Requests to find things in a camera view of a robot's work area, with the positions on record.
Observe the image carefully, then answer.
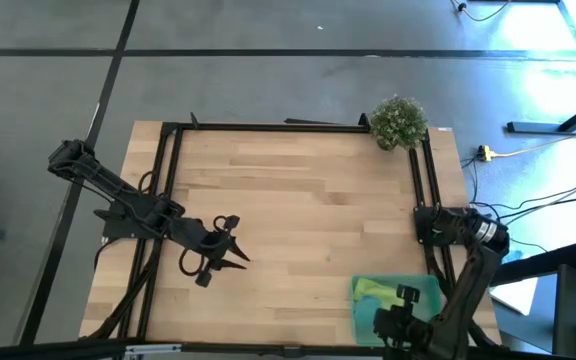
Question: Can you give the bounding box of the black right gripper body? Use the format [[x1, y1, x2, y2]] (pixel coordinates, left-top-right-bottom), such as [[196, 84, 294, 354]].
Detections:
[[372, 283, 442, 351]]

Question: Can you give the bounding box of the black aluminium table frame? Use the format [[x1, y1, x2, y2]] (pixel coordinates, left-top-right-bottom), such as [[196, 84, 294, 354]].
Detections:
[[80, 112, 502, 351]]

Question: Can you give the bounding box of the black floor cable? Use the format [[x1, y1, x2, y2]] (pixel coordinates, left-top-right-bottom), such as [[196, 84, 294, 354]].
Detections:
[[467, 169, 576, 224]]

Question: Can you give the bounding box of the black desk leg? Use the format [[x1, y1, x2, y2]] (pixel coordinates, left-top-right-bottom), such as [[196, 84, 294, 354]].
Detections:
[[506, 92, 576, 134]]

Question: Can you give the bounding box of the yellow floor cable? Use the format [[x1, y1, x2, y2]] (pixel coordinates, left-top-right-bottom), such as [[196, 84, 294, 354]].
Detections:
[[487, 122, 576, 159]]

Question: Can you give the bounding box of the potted green artificial plant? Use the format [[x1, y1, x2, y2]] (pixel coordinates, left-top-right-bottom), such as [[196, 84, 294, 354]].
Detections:
[[369, 94, 429, 152]]

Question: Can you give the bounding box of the teal microfiber towel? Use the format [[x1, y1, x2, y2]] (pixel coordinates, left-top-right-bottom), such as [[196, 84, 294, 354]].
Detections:
[[355, 294, 394, 346]]

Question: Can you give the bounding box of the white paper sheet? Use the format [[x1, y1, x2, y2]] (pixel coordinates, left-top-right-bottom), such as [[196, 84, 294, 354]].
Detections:
[[490, 277, 539, 316]]

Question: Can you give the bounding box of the lime green microfiber towel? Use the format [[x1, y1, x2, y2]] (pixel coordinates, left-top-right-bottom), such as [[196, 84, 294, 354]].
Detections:
[[352, 277, 404, 309]]

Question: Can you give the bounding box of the black overhead gantry bar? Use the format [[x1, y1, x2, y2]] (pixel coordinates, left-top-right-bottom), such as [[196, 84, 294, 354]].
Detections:
[[0, 338, 576, 360]]

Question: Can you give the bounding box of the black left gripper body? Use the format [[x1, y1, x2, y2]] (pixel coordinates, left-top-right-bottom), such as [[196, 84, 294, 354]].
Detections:
[[180, 214, 243, 289]]

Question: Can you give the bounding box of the green mesh basket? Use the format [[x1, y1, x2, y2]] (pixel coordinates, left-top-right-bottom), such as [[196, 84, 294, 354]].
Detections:
[[350, 273, 443, 348]]

